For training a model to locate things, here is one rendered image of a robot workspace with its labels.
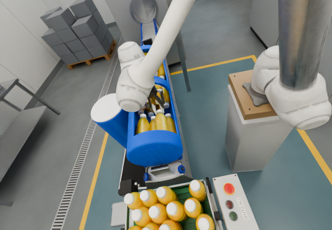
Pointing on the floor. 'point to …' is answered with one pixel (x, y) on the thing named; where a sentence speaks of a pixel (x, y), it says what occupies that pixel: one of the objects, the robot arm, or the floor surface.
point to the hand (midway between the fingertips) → (158, 109)
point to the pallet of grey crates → (78, 33)
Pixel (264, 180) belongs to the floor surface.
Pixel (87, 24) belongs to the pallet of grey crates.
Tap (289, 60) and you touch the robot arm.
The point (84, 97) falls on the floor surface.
